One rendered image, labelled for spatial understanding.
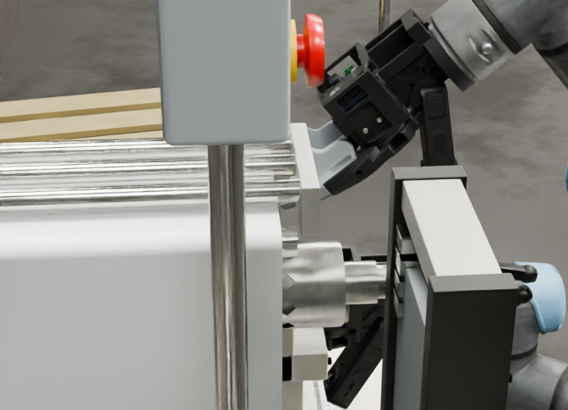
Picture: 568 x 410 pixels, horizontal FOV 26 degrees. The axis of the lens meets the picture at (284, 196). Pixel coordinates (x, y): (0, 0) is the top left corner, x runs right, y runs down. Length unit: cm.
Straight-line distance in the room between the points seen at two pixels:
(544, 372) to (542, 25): 41
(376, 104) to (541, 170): 304
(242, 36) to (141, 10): 505
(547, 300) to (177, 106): 87
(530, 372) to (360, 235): 236
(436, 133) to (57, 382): 46
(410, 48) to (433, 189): 30
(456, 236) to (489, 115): 373
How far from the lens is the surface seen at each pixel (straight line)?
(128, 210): 80
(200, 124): 48
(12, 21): 196
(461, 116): 447
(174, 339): 81
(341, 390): 133
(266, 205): 80
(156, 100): 429
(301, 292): 88
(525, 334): 132
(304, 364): 119
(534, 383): 134
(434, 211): 80
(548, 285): 131
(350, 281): 90
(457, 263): 74
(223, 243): 53
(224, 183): 52
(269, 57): 47
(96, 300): 79
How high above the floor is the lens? 182
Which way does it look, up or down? 28 degrees down
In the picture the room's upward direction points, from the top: straight up
